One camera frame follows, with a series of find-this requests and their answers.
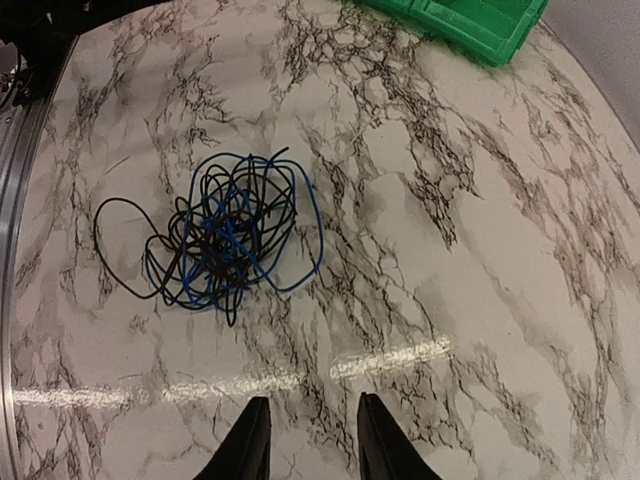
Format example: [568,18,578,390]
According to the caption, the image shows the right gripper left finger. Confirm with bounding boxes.
[194,397,271,480]

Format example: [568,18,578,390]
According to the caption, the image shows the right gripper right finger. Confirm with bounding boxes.
[357,393,441,480]

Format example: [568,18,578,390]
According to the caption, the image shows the black cable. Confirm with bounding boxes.
[93,146,300,329]

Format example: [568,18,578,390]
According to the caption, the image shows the blue cable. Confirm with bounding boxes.
[180,154,325,311]

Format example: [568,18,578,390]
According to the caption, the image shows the right green bin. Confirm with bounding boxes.
[361,0,548,67]

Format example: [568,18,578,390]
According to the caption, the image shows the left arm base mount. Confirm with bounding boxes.
[1,1,120,107]

